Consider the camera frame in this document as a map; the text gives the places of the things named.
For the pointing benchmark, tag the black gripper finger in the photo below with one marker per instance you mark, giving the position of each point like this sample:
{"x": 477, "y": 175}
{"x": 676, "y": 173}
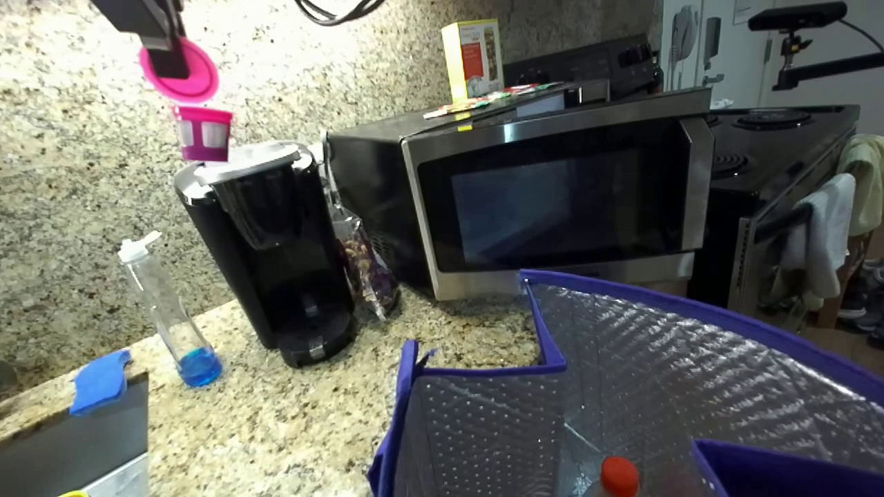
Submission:
{"x": 168, "y": 57}

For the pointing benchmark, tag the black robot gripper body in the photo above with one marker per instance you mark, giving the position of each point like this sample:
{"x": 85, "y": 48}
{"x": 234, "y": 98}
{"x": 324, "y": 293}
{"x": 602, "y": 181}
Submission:
{"x": 140, "y": 14}

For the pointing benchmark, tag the pink reusable coffee filter cup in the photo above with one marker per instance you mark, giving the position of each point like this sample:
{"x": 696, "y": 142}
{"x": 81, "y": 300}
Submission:
{"x": 197, "y": 86}

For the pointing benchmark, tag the clear bottle with blue base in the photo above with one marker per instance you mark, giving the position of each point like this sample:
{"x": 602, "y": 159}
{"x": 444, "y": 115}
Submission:
{"x": 173, "y": 313}

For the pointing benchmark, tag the clear plastic bag dark contents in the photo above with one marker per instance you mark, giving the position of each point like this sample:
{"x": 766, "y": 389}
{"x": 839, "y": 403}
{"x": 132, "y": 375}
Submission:
{"x": 370, "y": 266}

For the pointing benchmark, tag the blue insulated bag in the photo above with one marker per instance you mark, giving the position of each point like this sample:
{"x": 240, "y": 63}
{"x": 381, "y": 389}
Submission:
{"x": 646, "y": 388}

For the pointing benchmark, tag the black coffee maker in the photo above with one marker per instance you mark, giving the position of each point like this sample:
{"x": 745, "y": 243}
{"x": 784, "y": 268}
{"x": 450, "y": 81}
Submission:
{"x": 272, "y": 266}

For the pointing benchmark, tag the white yellow red carton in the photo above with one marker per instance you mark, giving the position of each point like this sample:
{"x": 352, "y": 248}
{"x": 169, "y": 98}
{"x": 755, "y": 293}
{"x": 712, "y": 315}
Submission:
{"x": 475, "y": 58}

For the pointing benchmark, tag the flat colourful booklet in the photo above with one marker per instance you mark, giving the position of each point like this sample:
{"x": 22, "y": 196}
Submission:
{"x": 499, "y": 101}

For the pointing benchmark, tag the black flat box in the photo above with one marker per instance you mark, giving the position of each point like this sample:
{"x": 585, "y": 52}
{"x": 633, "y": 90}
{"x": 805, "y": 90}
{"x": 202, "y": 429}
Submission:
{"x": 70, "y": 446}

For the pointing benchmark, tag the stainless steel microwave oven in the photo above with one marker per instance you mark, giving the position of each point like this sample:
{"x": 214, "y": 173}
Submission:
{"x": 553, "y": 202}

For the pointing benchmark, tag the black boxy appliance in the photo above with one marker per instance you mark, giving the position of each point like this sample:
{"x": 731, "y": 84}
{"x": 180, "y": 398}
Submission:
{"x": 591, "y": 69}

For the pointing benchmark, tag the white tall appliance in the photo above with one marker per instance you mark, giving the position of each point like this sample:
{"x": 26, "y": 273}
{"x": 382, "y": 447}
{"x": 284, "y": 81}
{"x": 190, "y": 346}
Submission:
{"x": 701, "y": 46}

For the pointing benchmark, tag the black stove oven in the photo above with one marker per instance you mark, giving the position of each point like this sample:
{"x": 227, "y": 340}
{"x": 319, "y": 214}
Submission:
{"x": 763, "y": 182}

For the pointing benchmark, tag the white hanging towel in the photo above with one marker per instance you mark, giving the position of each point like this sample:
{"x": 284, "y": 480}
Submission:
{"x": 820, "y": 237}

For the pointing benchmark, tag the pale yellow hanging towel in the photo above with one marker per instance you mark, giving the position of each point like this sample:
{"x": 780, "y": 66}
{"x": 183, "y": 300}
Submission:
{"x": 865, "y": 181}

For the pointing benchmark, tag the dark shoes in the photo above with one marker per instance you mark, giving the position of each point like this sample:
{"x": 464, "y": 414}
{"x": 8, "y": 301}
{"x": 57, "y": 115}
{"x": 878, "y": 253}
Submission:
{"x": 865, "y": 304}

